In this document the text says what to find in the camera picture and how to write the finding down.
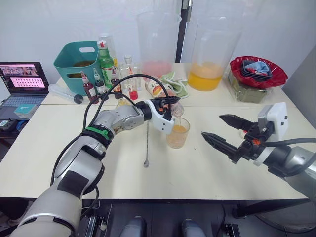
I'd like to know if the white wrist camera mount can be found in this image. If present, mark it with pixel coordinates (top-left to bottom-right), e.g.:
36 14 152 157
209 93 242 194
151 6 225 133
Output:
147 99 175 135
257 102 288 143

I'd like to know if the brown dropper bottle orange label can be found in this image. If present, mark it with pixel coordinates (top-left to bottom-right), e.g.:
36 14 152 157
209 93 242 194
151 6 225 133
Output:
110 65 123 100

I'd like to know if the long metal bar spoon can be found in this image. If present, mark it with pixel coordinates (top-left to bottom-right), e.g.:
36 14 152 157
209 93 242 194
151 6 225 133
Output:
143 121 152 169

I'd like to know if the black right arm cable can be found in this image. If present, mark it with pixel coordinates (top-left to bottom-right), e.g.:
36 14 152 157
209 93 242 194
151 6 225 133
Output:
261 137 316 149

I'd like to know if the clear square glass bottle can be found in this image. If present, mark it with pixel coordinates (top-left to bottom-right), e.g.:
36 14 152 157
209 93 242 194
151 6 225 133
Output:
171 102 186 119

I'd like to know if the dark red dropper bottle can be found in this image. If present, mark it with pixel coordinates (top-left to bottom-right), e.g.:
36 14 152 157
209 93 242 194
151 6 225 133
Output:
80 71 100 105

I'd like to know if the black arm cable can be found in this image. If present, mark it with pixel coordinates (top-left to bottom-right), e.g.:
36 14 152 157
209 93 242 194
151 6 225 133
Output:
261 137 316 149
50 74 173 218

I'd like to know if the teal plastic bin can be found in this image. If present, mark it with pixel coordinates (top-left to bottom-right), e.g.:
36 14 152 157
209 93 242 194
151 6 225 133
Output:
53 41 103 92

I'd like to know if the green white cloth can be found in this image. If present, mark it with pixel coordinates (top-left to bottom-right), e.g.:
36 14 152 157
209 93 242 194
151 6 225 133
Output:
159 71 190 100

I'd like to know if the open laptop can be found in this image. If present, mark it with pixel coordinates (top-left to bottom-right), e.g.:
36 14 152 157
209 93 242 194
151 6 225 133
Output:
0 61 50 117

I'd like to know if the black table crossbar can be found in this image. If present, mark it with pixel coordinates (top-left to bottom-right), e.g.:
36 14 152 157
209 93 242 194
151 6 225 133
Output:
234 198 312 218

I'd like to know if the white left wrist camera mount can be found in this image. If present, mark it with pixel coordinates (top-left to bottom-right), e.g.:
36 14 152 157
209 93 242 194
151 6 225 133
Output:
147 99 175 135

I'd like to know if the red wavy bowl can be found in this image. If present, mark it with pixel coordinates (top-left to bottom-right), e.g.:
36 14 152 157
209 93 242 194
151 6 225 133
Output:
230 56 289 89

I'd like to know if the dark rounded shape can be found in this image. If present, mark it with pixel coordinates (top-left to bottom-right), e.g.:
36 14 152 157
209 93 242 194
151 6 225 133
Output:
181 218 207 237
119 215 147 237

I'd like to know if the clear glass flask bottle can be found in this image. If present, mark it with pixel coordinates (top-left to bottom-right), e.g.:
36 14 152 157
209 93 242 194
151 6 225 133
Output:
120 55 142 95

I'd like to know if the clear jug with orange juice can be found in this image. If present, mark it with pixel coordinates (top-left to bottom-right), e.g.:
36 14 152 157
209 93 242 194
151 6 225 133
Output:
187 15 243 92

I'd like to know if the glass beaker with orange drink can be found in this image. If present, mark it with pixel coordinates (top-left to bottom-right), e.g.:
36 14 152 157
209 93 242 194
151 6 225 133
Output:
165 118 191 150

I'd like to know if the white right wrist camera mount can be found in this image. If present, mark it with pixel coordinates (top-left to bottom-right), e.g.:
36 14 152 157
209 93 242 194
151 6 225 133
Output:
257 102 288 143

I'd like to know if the black dropper bottle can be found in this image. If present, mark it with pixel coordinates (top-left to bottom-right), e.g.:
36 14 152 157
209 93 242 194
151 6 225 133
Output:
93 67 110 101

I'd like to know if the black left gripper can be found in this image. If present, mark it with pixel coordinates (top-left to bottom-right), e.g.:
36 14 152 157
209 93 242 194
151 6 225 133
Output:
153 96 182 117

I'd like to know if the printed label juice bottle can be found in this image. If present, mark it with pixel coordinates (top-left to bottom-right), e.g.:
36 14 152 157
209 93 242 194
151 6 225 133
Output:
144 79 176 100

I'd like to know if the black vertical pole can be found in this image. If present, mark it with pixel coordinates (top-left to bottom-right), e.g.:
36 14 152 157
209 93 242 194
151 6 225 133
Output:
175 0 192 64

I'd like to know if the green glass bottle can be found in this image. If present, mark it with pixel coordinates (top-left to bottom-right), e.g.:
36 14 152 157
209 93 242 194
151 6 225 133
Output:
97 40 116 91

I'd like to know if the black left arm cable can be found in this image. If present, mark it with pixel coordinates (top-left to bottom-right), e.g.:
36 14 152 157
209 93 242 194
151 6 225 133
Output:
50 74 173 218

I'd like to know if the stack of black trays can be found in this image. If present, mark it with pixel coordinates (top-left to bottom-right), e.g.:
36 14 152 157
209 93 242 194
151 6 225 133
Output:
241 59 274 81

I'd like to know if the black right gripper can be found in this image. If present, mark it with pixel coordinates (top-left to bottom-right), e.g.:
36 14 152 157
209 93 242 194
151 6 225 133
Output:
200 114 269 165

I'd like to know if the blue cloth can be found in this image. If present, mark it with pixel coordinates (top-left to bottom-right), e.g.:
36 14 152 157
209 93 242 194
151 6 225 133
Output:
247 61 270 74

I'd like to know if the teal booklet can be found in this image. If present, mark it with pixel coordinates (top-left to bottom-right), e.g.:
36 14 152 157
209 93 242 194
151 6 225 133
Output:
13 103 39 118

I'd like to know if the clear box with green contents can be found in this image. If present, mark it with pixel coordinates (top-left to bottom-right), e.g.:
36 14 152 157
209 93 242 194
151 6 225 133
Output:
227 69 276 103

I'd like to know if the small black handheld device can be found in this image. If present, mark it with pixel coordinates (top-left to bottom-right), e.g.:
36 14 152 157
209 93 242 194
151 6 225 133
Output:
0 118 18 133

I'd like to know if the clear pitcher with pink liquid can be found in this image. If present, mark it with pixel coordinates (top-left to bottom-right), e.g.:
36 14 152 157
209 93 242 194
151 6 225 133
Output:
136 10 179 80

